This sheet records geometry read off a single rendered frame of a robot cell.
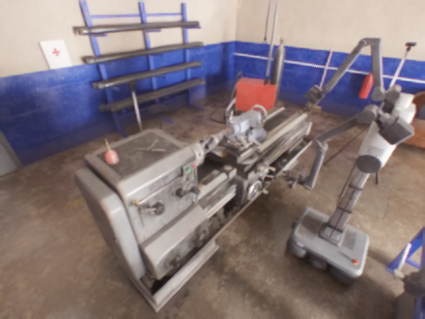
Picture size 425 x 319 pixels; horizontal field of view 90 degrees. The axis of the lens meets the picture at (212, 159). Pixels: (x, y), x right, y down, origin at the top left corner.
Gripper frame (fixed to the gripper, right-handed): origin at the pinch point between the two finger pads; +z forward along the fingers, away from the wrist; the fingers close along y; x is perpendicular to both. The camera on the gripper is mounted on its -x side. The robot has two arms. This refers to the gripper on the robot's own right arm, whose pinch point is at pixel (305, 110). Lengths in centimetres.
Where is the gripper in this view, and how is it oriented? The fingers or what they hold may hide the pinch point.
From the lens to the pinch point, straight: 217.5
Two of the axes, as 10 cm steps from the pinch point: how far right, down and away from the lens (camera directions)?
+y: -6.2, 4.5, -6.4
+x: 6.8, 7.2, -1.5
